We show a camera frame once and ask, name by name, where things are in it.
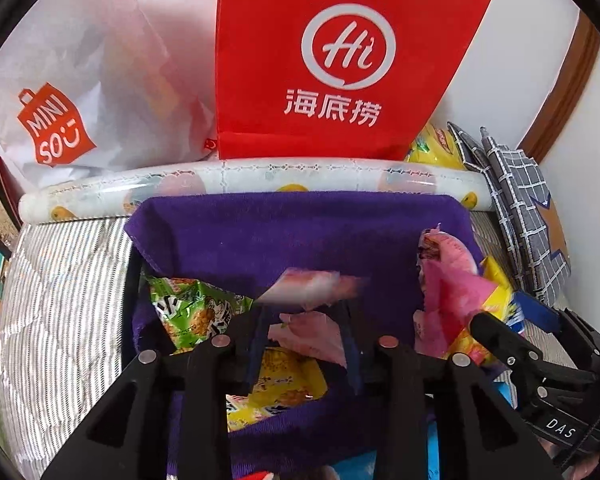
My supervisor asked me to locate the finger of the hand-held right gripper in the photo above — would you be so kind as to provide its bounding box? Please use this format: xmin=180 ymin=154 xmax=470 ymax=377
xmin=516 ymin=291 xmax=600 ymax=361
xmin=469 ymin=311 xmax=598 ymax=411

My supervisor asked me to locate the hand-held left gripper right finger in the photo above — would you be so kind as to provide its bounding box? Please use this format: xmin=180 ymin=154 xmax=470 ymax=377
xmin=336 ymin=302 xmax=552 ymax=480

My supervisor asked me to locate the purple cloth bag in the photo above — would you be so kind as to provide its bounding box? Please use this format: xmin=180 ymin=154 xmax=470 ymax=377
xmin=122 ymin=192 xmax=486 ymax=480

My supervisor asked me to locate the yellow snack packet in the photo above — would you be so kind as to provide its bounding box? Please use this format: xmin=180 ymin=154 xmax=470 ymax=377
xmin=225 ymin=347 xmax=328 ymax=433

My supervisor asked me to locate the wooden door frame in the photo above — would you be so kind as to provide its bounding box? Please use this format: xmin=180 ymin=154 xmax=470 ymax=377
xmin=520 ymin=10 xmax=600 ymax=163

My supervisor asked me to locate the rolled fruit print mat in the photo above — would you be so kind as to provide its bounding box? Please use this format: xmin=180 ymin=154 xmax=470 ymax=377
xmin=19 ymin=157 xmax=492 ymax=223

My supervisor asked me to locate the red paper bag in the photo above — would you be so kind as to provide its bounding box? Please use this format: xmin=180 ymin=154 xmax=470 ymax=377
xmin=214 ymin=0 xmax=493 ymax=161

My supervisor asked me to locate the pink snack packet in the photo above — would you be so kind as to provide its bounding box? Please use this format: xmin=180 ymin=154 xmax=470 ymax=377
xmin=254 ymin=267 xmax=368 ymax=368

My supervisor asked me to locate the grey checked folded bedding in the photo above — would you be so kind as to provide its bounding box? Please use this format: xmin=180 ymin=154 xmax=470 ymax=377
xmin=446 ymin=121 xmax=572 ymax=308

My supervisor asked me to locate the yellow chips packet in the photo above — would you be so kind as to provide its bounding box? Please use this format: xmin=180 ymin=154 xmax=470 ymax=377
xmin=404 ymin=122 xmax=467 ymax=171

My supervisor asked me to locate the pink yellow chips bag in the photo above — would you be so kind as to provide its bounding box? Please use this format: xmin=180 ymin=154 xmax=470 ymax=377
xmin=412 ymin=227 xmax=527 ymax=361

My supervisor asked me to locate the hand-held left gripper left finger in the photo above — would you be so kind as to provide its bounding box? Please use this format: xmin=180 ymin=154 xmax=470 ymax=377
xmin=39 ymin=305 xmax=271 ymax=480

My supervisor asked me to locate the green snack packet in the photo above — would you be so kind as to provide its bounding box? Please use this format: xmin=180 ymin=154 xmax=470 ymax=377
xmin=147 ymin=276 xmax=255 ymax=353

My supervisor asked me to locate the white plastic bag orange logo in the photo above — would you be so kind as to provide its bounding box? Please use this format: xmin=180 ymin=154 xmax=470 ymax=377
xmin=0 ymin=0 xmax=218 ymax=196

